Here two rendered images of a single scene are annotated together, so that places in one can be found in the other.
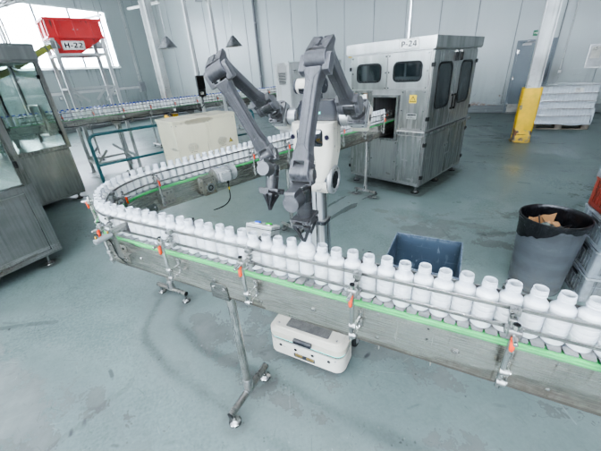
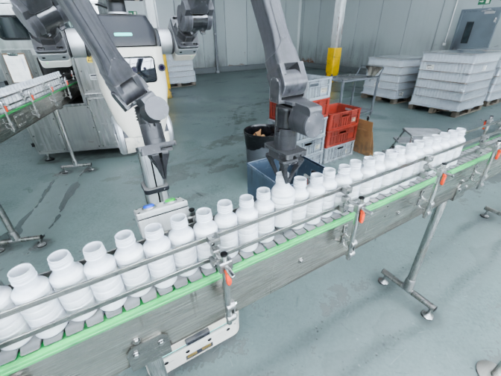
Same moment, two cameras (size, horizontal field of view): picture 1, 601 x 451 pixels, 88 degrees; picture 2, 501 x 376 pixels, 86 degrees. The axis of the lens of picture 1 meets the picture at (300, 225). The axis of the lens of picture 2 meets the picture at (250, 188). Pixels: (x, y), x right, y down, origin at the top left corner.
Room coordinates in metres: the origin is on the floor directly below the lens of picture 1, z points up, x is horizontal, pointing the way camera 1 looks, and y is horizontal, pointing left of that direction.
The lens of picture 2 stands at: (0.74, 0.60, 1.53)
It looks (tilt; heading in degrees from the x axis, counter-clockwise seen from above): 30 degrees down; 301
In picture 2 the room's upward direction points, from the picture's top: 1 degrees counter-clockwise
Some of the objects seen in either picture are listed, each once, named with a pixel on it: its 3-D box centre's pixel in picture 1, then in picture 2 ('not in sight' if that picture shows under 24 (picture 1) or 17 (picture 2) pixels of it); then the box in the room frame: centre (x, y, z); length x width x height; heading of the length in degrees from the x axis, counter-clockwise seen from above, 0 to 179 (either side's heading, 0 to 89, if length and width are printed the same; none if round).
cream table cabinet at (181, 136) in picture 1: (202, 151); not in sight; (5.34, 1.57, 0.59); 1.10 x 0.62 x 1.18; 133
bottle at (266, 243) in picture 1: (267, 251); (226, 228); (1.09, 0.14, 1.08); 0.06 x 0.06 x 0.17
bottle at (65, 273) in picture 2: (202, 236); (72, 285); (1.26, 0.45, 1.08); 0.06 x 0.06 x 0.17
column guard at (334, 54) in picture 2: not in sight; (332, 65); (3.56, -9.92, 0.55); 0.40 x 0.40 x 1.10; 61
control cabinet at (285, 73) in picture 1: (297, 108); not in sight; (7.48, -0.12, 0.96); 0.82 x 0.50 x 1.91; 133
